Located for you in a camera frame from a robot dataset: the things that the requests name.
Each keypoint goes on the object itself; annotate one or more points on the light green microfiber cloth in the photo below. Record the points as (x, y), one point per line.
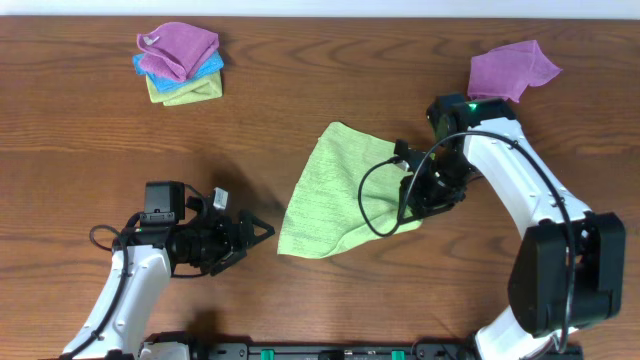
(341, 200)

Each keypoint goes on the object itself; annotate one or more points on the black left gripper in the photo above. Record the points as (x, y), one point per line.
(231, 240)

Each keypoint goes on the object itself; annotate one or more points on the folded green cloth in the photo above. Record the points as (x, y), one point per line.
(205, 88)

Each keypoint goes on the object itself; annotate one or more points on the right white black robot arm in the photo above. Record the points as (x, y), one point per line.
(568, 272)

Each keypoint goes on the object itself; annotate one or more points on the folded blue cloth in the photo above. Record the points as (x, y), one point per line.
(163, 85)

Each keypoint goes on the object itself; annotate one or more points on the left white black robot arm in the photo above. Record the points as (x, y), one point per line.
(141, 269)

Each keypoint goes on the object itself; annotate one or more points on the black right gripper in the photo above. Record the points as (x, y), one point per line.
(425, 202)

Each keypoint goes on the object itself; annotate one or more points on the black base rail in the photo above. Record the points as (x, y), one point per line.
(350, 352)

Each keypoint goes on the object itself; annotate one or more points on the folded purple cloth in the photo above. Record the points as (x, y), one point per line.
(176, 50)

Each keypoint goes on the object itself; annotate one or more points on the crumpled purple cloth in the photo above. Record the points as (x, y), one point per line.
(507, 71)

